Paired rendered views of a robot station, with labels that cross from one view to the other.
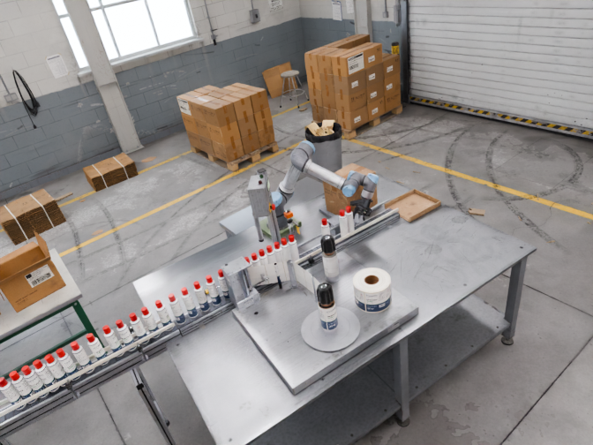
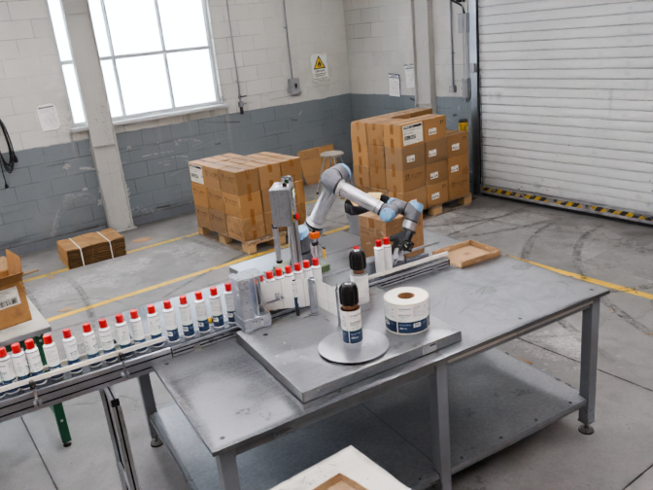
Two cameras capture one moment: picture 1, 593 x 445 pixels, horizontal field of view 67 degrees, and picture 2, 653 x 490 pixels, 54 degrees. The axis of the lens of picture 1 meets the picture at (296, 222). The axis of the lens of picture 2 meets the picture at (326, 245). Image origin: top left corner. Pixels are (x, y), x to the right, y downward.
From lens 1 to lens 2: 94 cm
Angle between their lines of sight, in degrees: 14
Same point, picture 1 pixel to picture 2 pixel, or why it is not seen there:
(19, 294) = not seen: outside the picture
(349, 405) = not seen: hidden behind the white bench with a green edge
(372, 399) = (404, 468)
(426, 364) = (476, 436)
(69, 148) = (43, 219)
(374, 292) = (407, 304)
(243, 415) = (239, 419)
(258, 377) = (262, 389)
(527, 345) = (611, 436)
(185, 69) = (202, 138)
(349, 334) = (375, 349)
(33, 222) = not seen: outside the picture
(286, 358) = (297, 369)
